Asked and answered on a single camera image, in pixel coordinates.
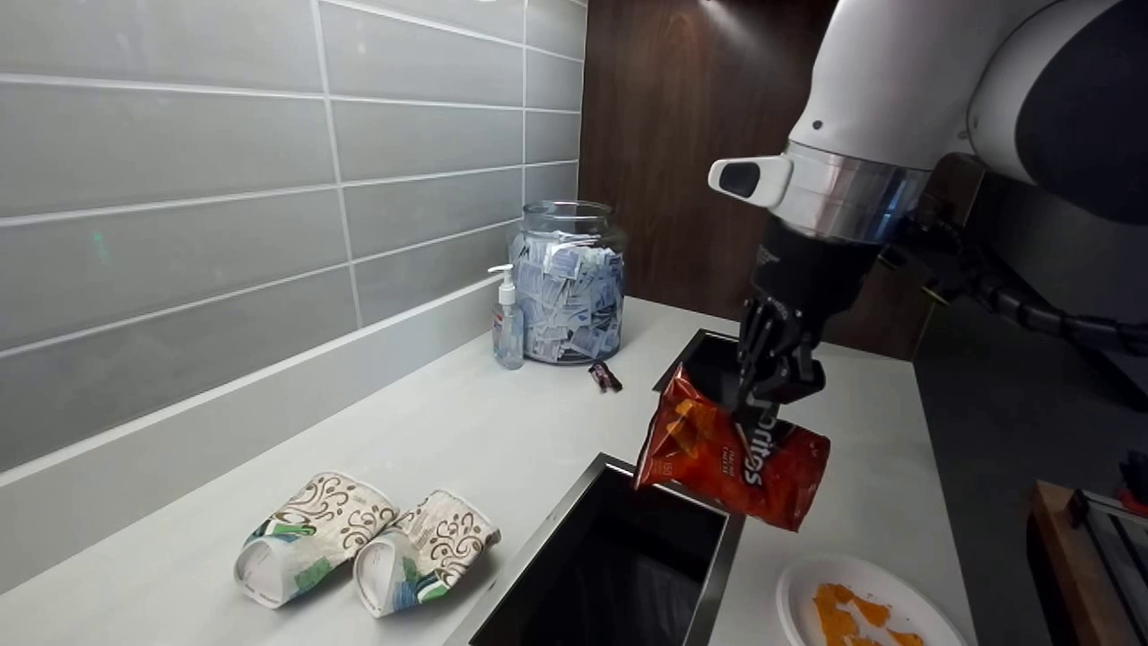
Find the orange doritos chips pile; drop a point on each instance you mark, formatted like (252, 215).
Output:
(837, 614)

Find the white plate holding doritos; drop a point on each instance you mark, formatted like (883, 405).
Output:
(799, 596)

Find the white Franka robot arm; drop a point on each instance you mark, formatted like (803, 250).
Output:
(911, 84)

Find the dark side panel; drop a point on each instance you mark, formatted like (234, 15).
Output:
(670, 144)

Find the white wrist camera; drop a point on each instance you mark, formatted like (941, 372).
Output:
(747, 179)

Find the small dark brown packet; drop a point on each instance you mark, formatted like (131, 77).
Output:
(606, 378)

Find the right bag of nuts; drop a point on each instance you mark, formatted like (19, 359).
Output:
(432, 544)

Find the red doritos packet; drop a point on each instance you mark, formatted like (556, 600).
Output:
(719, 461)

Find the glass jar of packets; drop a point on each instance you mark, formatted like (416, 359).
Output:
(570, 301)

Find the left bag of nuts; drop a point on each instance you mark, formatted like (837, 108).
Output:
(324, 524)

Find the bag of nuts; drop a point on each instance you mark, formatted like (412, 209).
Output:
(432, 544)
(324, 524)

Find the small clear sanitizer bottle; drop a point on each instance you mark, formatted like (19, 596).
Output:
(512, 337)

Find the wooden edged cart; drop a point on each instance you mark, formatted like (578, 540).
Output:
(1063, 576)

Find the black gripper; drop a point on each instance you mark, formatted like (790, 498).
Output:
(811, 283)

